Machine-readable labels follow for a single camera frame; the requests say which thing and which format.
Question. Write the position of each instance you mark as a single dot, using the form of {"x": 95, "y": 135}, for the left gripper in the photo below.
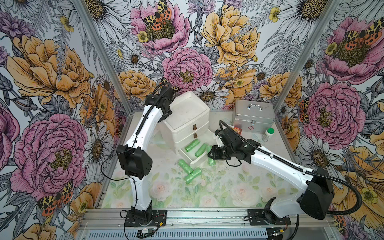
{"x": 168, "y": 115}

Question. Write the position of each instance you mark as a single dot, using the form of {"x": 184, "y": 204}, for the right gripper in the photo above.
{"x": 215, "y": 155}

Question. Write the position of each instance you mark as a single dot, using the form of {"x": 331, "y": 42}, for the green roll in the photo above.
{"x": 185, "y": 166}
{"x": 211, "y": 162}
{"x": 201, "y": 150}
{"x": 192, "y": 145}

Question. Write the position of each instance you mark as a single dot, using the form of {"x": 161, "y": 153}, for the white plastic drawer unit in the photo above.
{"x": 189, "y": 120}

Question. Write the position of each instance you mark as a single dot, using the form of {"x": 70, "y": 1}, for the green roll top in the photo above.
{"x": 192, "y": 145}

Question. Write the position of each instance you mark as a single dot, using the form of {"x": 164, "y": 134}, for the green roll diagonal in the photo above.
{"x": 194, "y": 174}

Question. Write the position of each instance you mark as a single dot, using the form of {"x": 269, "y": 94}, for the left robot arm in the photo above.
{"x": 133, "y": 156}

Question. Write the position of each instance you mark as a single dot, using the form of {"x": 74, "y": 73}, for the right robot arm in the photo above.
{"x": 315, "y": 191}

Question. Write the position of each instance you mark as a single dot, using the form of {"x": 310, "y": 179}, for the red white carton box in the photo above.
{"x": 237, "y": 130}

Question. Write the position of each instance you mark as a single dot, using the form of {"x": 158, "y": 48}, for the silver aluminium case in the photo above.
{"x": 252, "y": 116}

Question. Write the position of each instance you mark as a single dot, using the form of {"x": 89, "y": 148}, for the white bottle green cap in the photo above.
{"x": 268, "y": 134}

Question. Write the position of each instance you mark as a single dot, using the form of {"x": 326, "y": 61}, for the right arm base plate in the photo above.
{"x": 265, "y": 216}

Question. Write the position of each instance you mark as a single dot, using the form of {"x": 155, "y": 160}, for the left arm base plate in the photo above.
{"x": 150, "y": 218}

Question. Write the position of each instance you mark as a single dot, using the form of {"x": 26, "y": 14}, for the aluminium front rail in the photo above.
{"x": 203, "y": 224}

